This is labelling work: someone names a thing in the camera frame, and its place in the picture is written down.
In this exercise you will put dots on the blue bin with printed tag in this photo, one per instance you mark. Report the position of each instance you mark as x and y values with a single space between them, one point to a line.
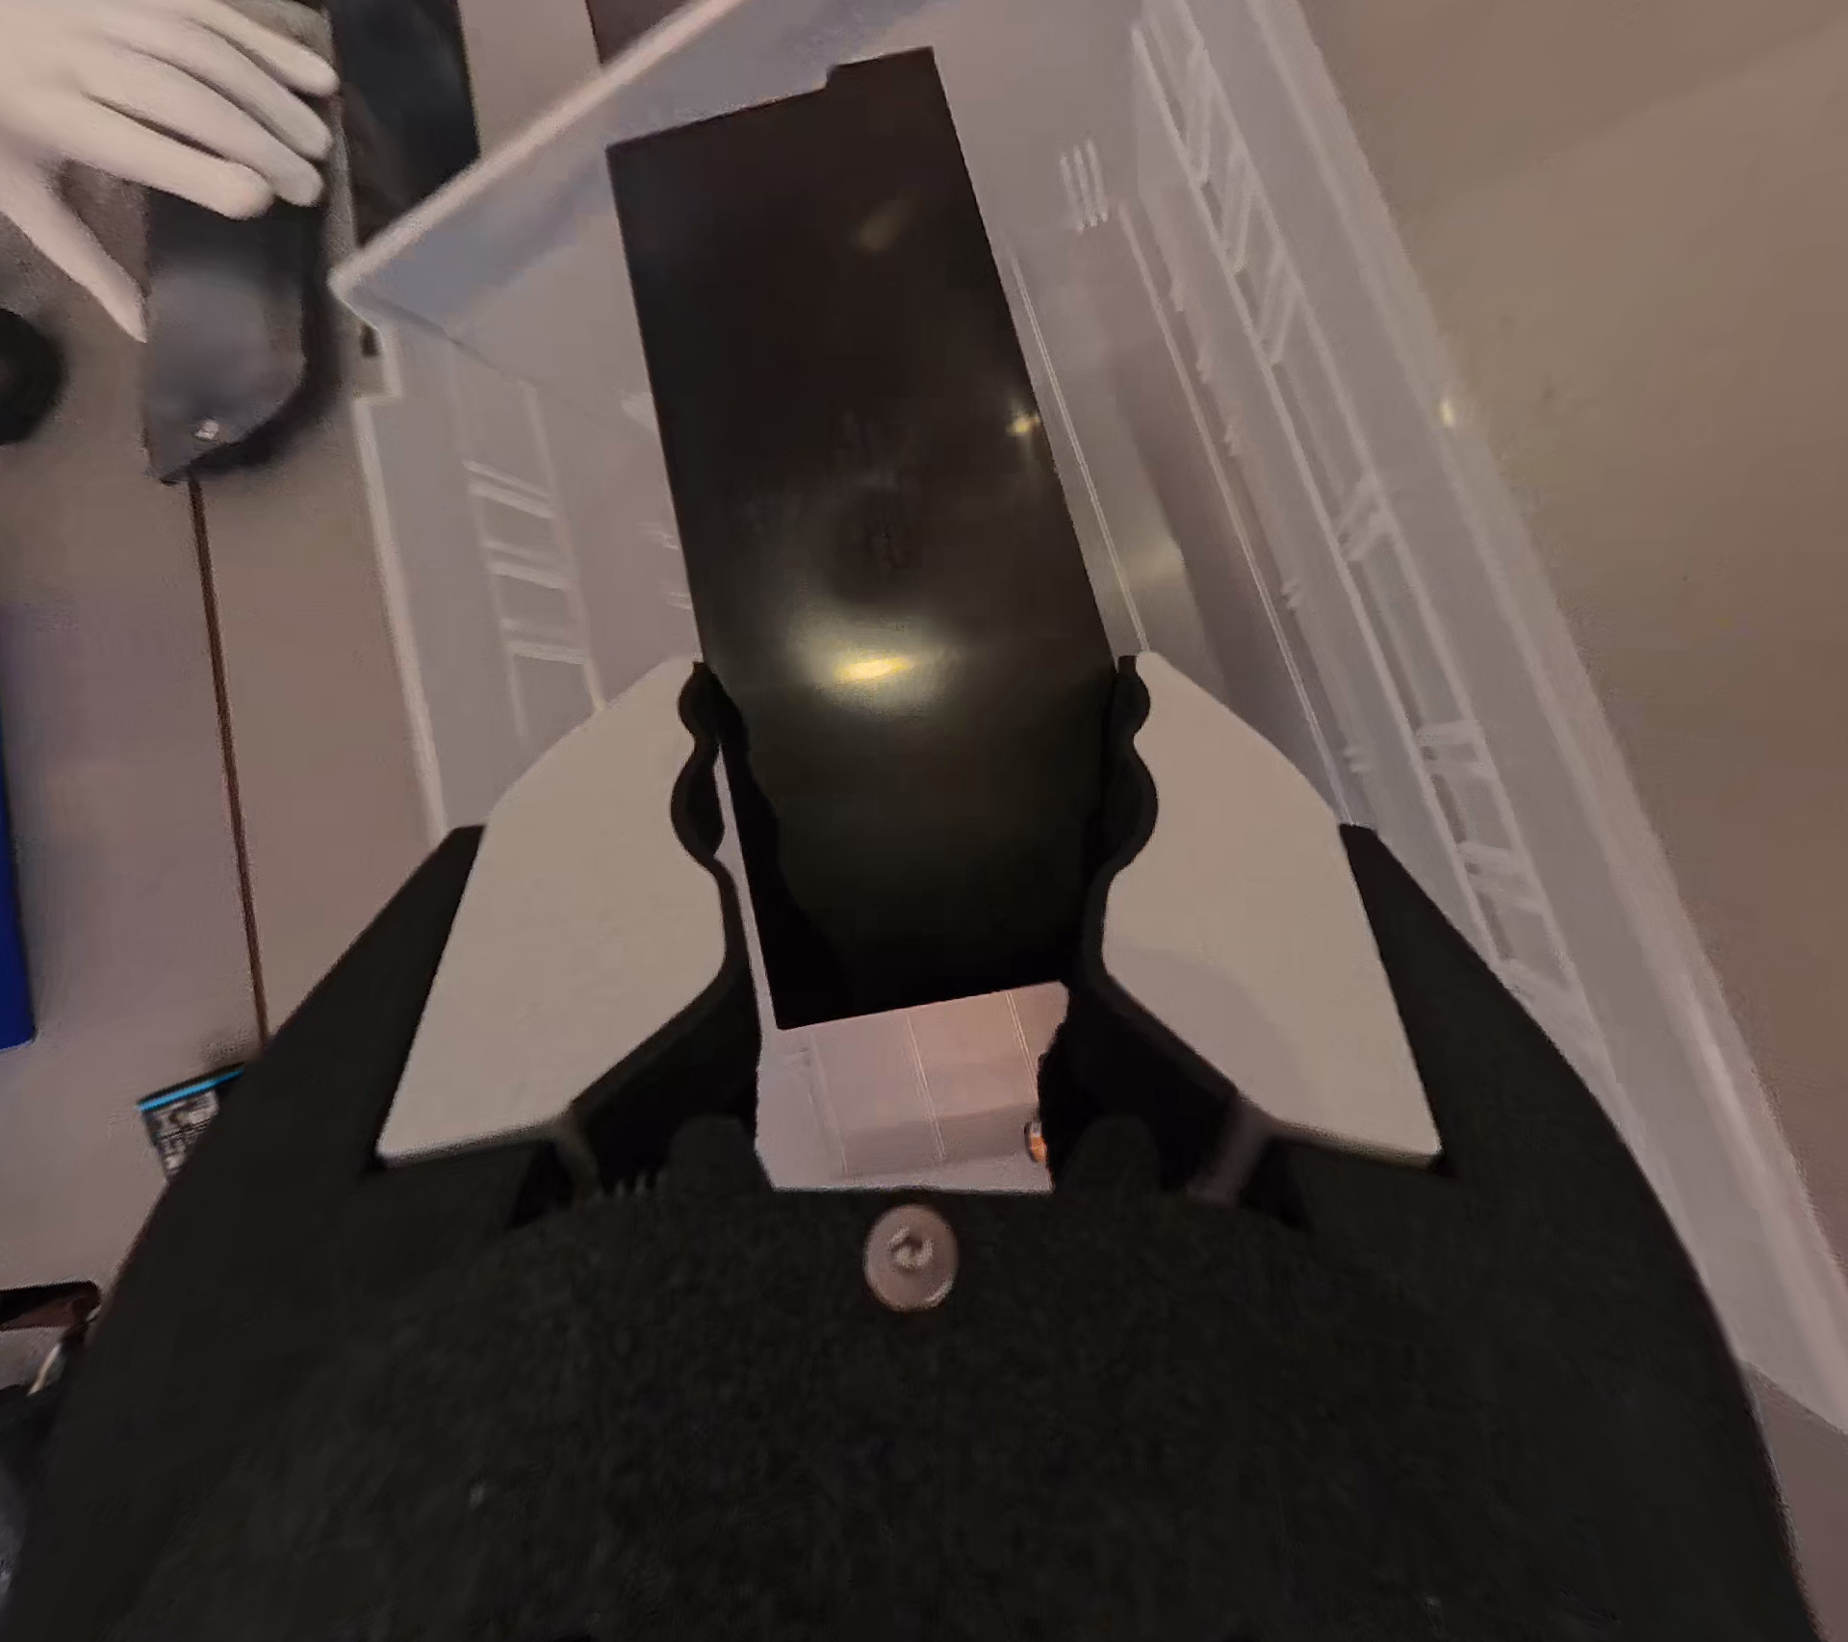
12 877

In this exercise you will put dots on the grey desk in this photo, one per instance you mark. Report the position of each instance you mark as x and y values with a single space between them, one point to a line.
1660 300

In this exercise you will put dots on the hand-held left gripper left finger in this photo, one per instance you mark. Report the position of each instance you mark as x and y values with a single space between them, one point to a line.
563 921

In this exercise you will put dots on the dark cased smartphone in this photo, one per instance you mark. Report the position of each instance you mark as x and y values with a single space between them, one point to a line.
232 344

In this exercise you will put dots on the black glossy panel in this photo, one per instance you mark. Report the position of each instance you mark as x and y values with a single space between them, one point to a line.
867 444

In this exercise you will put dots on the clear plastic bin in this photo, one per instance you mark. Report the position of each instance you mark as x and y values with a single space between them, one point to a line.
1227 155

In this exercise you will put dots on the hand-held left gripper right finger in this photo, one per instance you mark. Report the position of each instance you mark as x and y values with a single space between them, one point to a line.
1256 935

